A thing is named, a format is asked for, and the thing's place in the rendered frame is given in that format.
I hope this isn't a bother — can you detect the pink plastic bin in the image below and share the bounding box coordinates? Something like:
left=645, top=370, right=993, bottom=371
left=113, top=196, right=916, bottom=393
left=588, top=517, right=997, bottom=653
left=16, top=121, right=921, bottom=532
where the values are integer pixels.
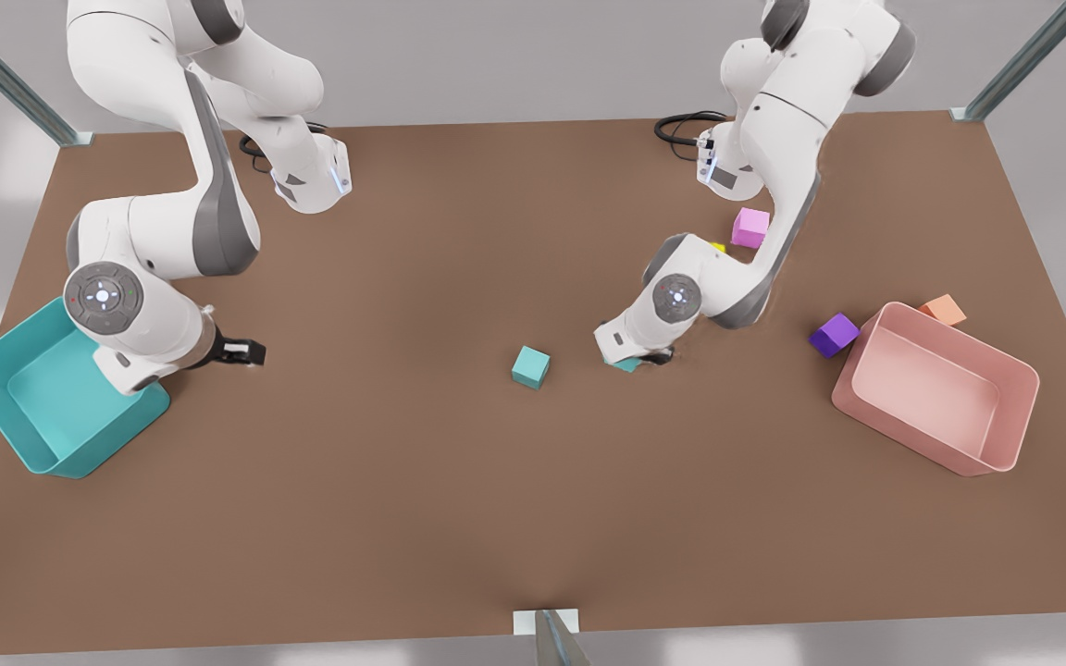
left=831, top=302, right=1041, bottom=477

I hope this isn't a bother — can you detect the orange cube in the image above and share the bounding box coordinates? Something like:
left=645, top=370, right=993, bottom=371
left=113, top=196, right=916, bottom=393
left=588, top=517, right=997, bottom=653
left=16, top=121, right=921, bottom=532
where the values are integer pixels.
left=919, top=294, right=968, bottom=327

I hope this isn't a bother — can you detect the black cable loop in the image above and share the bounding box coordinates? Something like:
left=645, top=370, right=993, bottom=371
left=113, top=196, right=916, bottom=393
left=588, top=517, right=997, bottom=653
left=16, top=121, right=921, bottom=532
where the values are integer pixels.
left=654, top=111, right=730, bottom=163
left=239, top=121, right=330, bottom=174

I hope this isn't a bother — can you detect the pink cube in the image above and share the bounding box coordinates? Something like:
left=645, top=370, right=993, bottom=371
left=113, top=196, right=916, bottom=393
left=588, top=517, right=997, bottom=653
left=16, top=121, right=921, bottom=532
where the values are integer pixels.
left=731, top=207, right=772, bottom=250

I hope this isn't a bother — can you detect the teal plastic bin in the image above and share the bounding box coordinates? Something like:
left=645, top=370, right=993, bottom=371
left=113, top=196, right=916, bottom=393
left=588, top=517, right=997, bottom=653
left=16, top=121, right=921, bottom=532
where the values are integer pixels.
left=0, top=296, right=171, bottom=479

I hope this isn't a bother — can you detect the silver frame post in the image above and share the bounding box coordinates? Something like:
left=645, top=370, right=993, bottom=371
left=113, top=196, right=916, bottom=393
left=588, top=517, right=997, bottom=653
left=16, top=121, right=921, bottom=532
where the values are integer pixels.
left=0, top=7, right=94, bottom=148
left=950, top=0, right=1066, bottom=123
left=513, top=608, right=590, bottom=666

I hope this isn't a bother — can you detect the purple cube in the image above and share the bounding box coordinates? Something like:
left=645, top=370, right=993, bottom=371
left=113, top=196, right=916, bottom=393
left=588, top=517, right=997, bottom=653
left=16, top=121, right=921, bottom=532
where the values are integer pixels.
left=809, top=313, right=861, bottom=360

